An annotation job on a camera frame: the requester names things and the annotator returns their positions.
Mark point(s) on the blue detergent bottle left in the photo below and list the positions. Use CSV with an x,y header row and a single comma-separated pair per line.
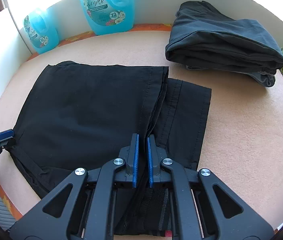
x,y
41,31

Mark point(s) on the peach towel mat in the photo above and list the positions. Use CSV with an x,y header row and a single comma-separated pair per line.
x,y
243,142

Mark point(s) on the blue detergent bottle right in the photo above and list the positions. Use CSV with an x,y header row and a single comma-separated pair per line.
x,y
109,16

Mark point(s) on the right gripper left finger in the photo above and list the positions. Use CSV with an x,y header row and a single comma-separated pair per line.
x,y
82,206

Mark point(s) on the black pants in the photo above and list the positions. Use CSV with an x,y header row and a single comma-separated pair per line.
x,y
78,115

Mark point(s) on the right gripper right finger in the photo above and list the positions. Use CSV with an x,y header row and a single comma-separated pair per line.
x,y
201,205

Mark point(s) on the folded dark clothes stack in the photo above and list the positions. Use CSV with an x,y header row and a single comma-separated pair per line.
x,y
203,38

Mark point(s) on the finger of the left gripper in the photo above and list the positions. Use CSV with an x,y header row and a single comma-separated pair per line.
x,y
6,145
6,135

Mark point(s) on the blue detergent bottle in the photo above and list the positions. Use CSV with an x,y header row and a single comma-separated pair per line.
x,y
41,31
109,16

